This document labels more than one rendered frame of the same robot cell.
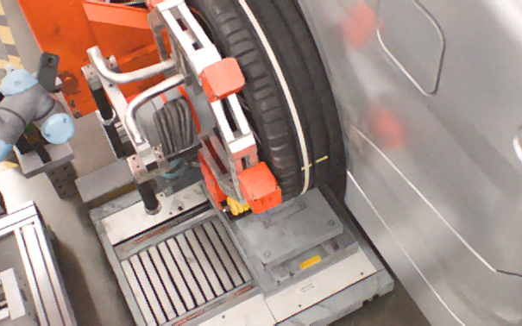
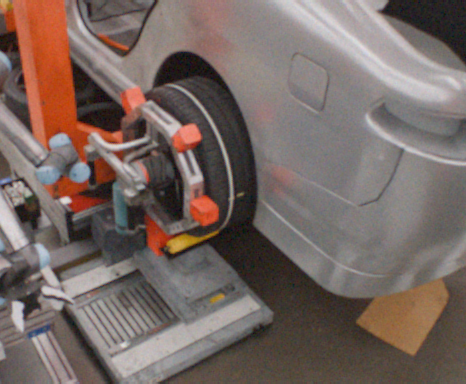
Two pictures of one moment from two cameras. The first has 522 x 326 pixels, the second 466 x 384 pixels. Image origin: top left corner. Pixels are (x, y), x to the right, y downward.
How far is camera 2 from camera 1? 1.01 m
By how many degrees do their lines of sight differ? 16
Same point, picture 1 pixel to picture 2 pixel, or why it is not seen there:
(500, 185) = (360, 145)
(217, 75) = (186, 133)
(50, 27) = (55, 129)
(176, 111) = (157, 158)
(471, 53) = (343, 77)
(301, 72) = (230, 137)
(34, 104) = (70, 154)
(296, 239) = (207, 282)
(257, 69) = (206, 133)
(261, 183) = (206, 205)
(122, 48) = not seen: hidden behind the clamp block
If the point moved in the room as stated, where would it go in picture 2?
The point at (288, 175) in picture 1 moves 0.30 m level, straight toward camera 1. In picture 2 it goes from (221, 202) to (239, 256)
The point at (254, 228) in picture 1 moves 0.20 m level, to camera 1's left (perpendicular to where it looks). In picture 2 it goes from (176, 276) to (135, 283)
